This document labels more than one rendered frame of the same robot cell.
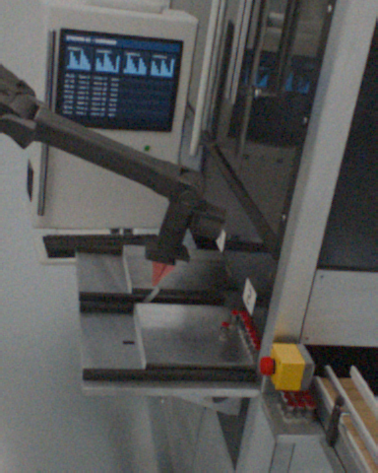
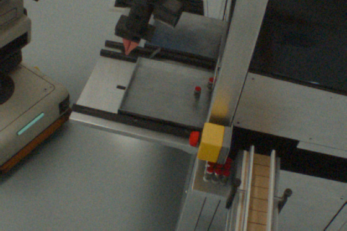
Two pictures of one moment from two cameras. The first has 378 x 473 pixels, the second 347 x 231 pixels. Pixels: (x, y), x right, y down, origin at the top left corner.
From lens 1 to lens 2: 0.66 m
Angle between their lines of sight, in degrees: 26
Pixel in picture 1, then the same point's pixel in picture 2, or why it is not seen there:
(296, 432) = (208, 190)
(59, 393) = not seen: hidden behind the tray
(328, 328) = (256, 119)
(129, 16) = not seen: outside the picture
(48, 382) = not seen: hidden behind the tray
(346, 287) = (274, 91)
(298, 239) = (231, 44)
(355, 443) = (239, 215)
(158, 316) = (156, 70)
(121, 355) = (109, 96)
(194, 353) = (165, 106)
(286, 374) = (206, 150)
